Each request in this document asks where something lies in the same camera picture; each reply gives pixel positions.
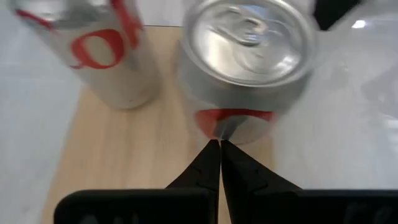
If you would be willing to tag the white table cover sheet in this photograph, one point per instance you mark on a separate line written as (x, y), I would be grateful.
(31, 124)

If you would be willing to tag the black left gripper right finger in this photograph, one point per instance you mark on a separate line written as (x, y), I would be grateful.
(264, 205)

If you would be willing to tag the wooden shelf black metal frame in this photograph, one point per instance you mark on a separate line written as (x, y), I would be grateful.
(124, 149)

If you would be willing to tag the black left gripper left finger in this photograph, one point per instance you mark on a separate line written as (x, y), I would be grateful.
(186, 205)

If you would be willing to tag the silver red Diet Coke can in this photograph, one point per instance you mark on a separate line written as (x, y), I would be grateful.
(248, 56)
(102, 77)

